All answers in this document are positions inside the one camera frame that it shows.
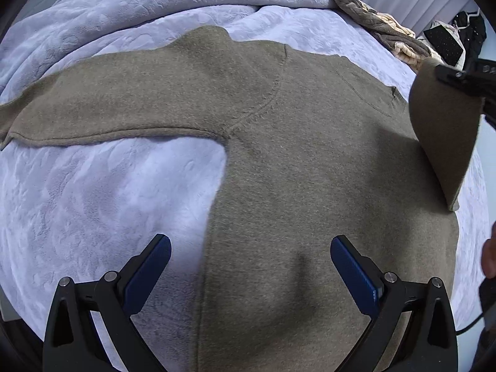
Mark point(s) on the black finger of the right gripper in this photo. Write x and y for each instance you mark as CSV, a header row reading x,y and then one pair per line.
x,y
479,81

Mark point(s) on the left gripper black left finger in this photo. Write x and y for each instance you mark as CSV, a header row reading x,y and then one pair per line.
x,y
71,338

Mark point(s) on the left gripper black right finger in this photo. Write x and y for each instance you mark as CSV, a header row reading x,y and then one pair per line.
x,y
429,342

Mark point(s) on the olive brown knit sweater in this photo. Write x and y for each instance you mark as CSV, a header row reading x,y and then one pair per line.
x,y
250,156

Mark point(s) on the person right hand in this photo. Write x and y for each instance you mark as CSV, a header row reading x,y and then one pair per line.
x,y
488,258

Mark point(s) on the cream striped garment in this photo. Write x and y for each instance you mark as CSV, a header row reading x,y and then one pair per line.
x,y
402,43

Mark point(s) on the dark brown fuzzy garment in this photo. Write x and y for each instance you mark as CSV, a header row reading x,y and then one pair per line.
x,y
363,15

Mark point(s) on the lavender plush blanket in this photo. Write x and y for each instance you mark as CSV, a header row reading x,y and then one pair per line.
x,y
66,32

